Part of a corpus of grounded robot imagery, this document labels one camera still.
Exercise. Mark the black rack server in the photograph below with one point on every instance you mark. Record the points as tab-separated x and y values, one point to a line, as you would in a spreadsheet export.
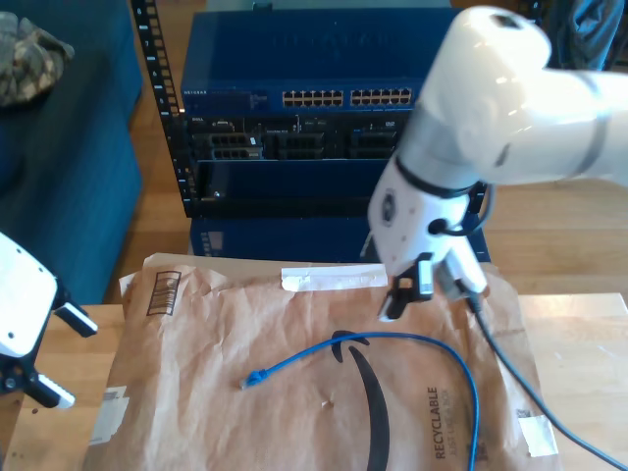
294	125

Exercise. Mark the brown paper mailer bag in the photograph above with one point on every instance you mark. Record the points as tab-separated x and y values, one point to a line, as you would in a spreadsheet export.
245	343

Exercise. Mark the camouflage cloth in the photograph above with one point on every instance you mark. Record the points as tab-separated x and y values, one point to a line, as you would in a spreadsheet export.
29	64

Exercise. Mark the blue network switch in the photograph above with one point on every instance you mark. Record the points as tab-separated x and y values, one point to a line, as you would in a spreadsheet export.
294	49

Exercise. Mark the black rack frame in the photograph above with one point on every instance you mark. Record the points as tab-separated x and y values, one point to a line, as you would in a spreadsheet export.
157	59

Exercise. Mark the dark blue flat device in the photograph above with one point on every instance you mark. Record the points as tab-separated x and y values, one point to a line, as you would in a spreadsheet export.
294	235

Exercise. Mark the white shipping label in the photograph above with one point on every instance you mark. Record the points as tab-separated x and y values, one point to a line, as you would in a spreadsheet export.
108	417

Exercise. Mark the short white tape strip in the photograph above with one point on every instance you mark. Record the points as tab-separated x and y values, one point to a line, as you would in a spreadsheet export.
539	434

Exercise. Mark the black rack shelf tray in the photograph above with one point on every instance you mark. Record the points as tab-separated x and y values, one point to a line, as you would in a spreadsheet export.
294	206

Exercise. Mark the blue sofa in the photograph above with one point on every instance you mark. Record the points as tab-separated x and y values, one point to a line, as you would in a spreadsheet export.
59	172

